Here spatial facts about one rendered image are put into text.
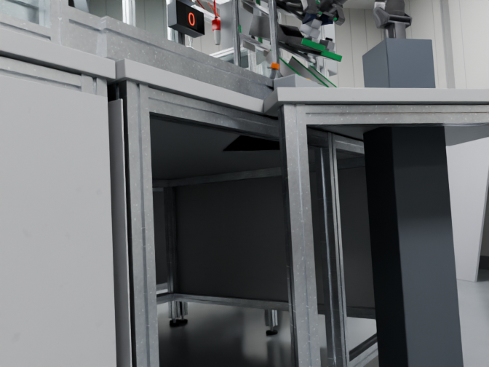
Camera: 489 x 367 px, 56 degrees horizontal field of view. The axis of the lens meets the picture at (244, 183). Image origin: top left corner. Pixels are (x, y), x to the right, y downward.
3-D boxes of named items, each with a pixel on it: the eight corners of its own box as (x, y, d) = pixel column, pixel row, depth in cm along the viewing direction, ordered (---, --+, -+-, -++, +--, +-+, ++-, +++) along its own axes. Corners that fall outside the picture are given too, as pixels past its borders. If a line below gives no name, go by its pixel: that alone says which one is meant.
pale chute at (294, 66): (332, 105, 168) (338, 95, 166) (309, 100, 159) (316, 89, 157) (287, 65, 184) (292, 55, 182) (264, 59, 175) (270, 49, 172)
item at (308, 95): (639, 101, 111) (638, 89, 111) (277, 101, 92) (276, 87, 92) (450, 145, 179) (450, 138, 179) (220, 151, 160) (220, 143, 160)
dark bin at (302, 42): (324, 52, 171) (330, 32, 169) (301, 44, 161) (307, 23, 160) (271, 41, 189) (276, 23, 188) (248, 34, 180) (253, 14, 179)
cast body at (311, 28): (317, 38, 167) (326, 20, 164) (308, 36, 164) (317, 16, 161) (304, 32, 173) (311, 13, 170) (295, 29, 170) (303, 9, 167)
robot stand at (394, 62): (438, 111, 125) (432, 38, 127) (391, 111, 122) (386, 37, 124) (409, 121, 139) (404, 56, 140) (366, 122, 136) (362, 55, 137)
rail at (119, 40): (333, 132, 150) (331, 98, 151) (108, 73, 78) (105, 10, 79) (318, 134, 154) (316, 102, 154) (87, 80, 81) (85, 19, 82)
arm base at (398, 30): (412, 44, 129) (410, 22, 130) (391, 43, 128) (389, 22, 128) (399, 52, 136) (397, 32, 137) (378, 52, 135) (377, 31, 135)
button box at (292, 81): (332, 109, 134) (331, 88, 135) (297, 96, 117) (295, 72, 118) (311, 113, 138) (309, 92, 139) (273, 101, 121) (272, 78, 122)
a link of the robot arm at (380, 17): (412, 25, 131) (411, 3, 132) (386, 22, 128) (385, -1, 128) (396, 34, 137) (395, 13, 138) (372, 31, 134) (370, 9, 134)
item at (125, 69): (411, 151, 193) (410, 145, 193) (125, 76, 71) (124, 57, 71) (168, 180, 274) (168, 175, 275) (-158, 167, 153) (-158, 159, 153)
